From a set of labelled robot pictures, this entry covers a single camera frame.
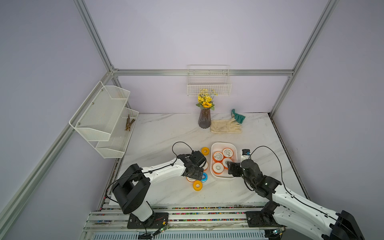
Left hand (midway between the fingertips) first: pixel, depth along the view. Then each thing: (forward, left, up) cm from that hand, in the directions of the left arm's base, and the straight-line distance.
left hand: (191, 174), depth 86 cm
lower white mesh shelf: (+14, +47, +7) cm, 49 cm away
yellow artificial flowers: (+40, -8, +24) cm, 47 cm away
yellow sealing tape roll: (-7, -4, -3) cm, 9 cm away
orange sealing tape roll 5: (+5, -9, -2) cm, 10 cm away
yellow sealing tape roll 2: (+17, -9, -3) cm, 20 cm away
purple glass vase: (+38, -9, +8) cm, 40 cm away
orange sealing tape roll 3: (+5, -16, -2) cm, 17 cm away
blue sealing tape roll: (-1, -9, -4) cm, 10 cm away
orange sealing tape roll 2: (+13, -17, -2) cm, 21 cm away
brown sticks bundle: (+31, +42, +11) cm, 53 cm away
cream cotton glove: (+38, -25, -1) cm, 46 cm away
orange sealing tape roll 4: (+9, -21, -1) cm, 23 cm away
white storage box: (+20, -19, -1) cm, 27 cm away
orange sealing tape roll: (+16, -24, -2) cm, 29 cm away
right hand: (+3, -25, +5) cm, 26 cm away
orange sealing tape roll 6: (-3, 0, -1) cm, 3 cm away
